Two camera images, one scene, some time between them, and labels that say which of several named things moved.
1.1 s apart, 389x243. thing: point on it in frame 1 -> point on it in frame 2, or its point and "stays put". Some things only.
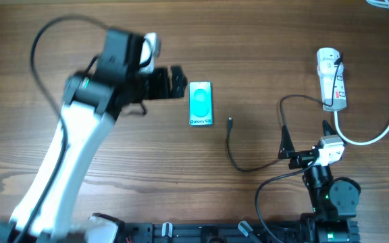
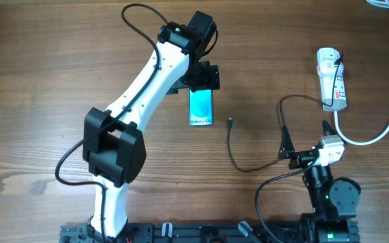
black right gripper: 287,149 stays put
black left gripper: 160,91 -> 208,78
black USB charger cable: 289,96 stays put
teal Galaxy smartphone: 200,103 stays put
